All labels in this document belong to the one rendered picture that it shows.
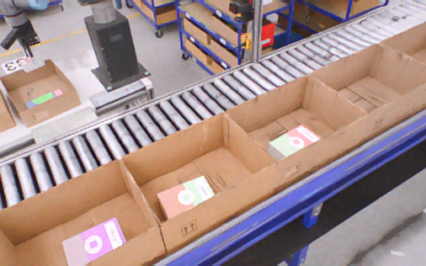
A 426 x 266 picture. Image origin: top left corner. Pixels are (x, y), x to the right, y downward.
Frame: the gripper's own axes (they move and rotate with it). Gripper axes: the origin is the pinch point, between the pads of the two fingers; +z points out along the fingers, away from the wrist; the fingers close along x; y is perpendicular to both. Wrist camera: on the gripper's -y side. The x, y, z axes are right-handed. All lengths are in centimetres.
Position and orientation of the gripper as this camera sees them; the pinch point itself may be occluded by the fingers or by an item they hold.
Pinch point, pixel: (31, 61)
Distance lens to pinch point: 202.0
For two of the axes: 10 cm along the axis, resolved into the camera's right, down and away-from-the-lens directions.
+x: -6.8, -4.9, 5.5
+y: 7.3, -5.1, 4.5
